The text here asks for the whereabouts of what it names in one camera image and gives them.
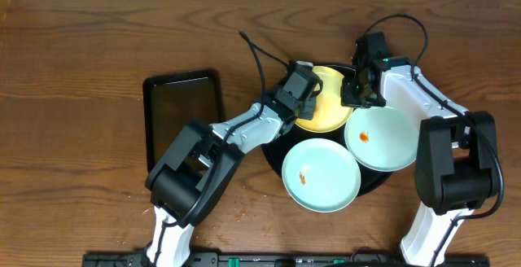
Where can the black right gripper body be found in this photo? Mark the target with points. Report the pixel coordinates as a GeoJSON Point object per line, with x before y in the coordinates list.
{"type": "Point", "coordinates": [352, 94]}

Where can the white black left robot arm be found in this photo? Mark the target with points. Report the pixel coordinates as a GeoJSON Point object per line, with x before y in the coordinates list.
{"type": "Point", "coordinates": [189, 179]}

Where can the yellow plate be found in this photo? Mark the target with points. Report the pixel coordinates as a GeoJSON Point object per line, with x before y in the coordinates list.
{"type": "Point", "coordinates": [328, 114]}

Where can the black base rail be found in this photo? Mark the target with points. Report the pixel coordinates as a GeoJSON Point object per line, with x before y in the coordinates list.
{"type": "Point", "coordinates": [209, 259]}

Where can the round black tray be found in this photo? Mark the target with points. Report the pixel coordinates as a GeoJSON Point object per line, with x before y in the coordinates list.
{"type": "Point", "coordinates": [276, 151]}

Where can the black rectangular water tray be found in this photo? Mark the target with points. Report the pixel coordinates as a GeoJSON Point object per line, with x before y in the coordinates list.
{"type": "Point", "coordinates": [171, 101]}

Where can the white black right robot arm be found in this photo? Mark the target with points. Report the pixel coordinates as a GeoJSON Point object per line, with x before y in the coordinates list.
{"type": "Point", "coordinates": [458, 176]}

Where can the pale green plate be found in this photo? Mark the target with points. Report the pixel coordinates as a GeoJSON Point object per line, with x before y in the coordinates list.
{"type": "Point", "coordinates": [381, 138]}

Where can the pale blue plate front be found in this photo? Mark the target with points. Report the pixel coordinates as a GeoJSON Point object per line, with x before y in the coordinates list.
{"type": "Point", "coordinates": [321, 175]}

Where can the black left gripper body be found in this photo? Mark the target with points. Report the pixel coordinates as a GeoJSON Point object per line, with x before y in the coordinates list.
{"type": "Point", "coordinates": [308, 107]}

